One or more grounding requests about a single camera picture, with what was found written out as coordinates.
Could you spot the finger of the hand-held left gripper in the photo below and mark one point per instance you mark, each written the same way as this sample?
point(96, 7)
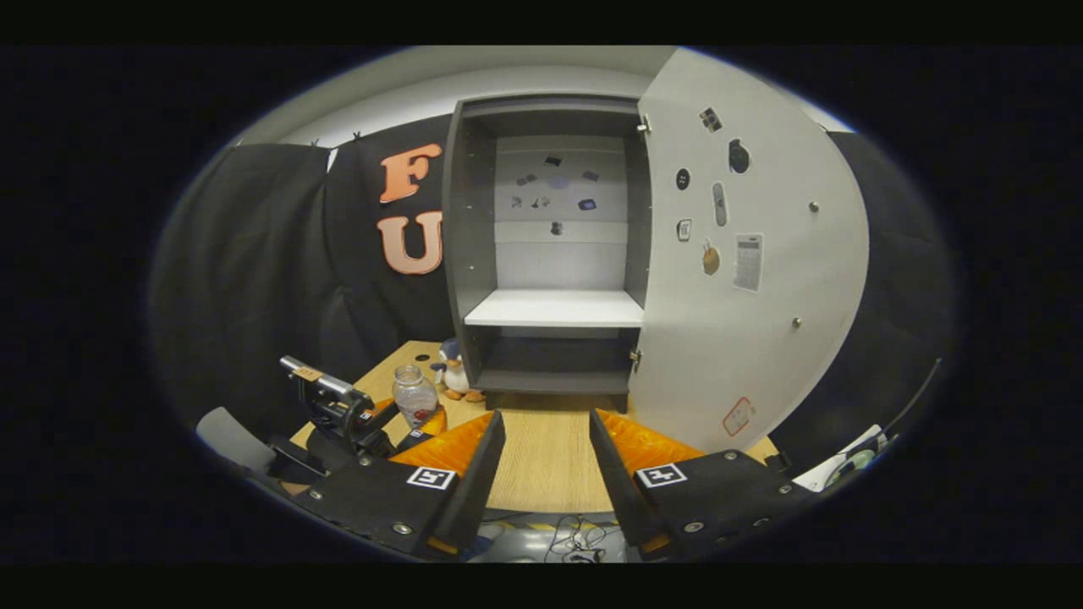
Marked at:
point(382, 410)
point(436, 427)

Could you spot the clear glass bottle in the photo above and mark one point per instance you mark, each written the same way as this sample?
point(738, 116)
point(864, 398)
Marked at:
point(415, 397)

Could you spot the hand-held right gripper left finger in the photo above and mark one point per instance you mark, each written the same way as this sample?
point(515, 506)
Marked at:
point(474, 491)

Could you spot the white cabinet shelf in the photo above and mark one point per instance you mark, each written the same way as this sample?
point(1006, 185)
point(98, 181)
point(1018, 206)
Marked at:
point(550, 309)

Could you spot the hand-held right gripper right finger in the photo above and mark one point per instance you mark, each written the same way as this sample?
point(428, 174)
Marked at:
point(622, 491)

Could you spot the black backdrop cloth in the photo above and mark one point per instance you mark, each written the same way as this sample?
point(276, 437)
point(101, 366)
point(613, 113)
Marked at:
point(254, 254)

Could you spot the row of black cloth clips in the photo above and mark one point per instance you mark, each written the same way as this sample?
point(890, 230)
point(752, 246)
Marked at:
point(356, 135)

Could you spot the beige cabinet door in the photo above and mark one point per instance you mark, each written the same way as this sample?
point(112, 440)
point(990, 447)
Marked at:
point(761, 355)

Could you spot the penguin plush toy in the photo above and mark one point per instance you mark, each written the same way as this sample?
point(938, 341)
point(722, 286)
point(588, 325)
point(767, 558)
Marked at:
point(455, 376)

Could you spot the grey cabinet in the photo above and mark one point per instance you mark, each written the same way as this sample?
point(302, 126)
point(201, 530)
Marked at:
point(474, 211)

